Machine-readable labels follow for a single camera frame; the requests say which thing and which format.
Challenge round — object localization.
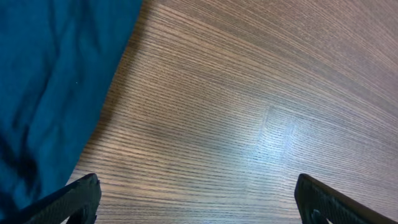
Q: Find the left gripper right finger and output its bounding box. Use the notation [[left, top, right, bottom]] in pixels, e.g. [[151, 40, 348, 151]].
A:
[[294, 174, 397, 224]]

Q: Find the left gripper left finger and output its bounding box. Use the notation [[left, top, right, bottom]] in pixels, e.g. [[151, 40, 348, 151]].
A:
[[1, 173, 101, 224]]

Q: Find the blue t-shirt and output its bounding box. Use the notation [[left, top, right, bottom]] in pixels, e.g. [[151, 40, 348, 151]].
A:
[[1, 0, 142, 218]]

